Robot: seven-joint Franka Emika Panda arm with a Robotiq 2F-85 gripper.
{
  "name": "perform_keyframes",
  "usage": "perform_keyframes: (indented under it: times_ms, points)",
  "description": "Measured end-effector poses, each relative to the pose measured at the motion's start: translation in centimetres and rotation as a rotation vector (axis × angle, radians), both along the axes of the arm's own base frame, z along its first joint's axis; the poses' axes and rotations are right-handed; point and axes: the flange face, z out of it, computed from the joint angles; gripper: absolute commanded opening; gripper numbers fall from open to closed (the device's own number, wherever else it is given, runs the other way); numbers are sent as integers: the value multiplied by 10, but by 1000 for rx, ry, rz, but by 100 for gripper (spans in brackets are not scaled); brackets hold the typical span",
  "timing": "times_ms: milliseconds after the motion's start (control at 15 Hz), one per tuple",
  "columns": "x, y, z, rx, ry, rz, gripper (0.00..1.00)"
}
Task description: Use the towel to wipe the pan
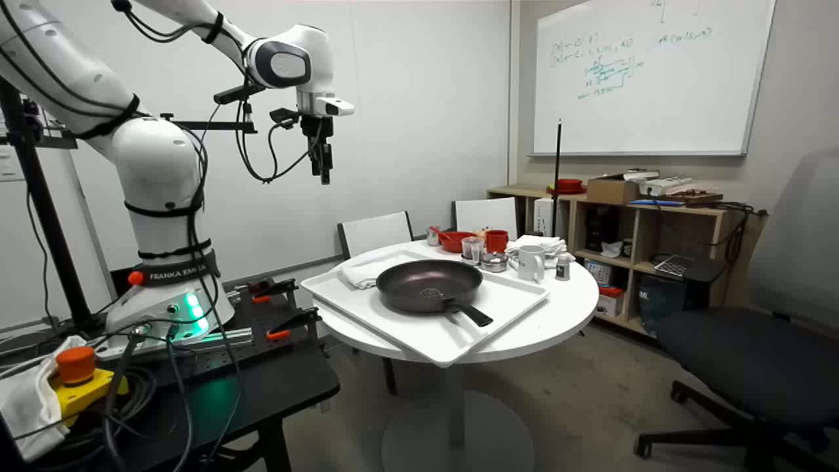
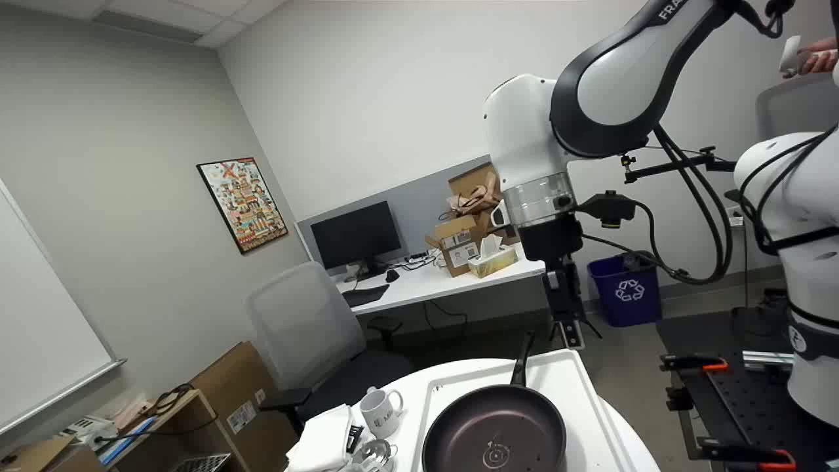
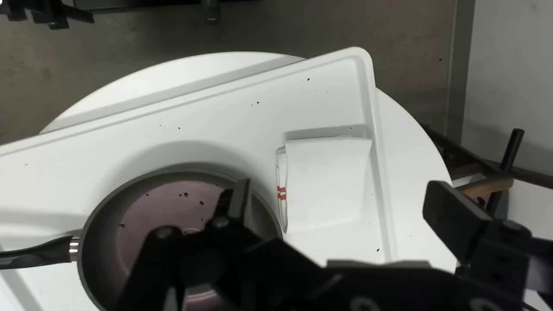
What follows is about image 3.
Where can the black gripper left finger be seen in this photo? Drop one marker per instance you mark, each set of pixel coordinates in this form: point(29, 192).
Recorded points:
point(167, 265)

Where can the white plastic tray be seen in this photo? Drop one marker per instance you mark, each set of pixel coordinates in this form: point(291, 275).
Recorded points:
point(201, 126)

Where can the white towel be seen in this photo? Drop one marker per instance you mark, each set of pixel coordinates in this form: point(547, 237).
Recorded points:
point(329, 184)

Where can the round white pedestal table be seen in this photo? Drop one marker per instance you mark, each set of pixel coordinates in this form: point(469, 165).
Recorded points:
point(421, 173)

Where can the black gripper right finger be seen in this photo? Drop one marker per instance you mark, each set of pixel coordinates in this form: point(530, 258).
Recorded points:
point(478, 242)

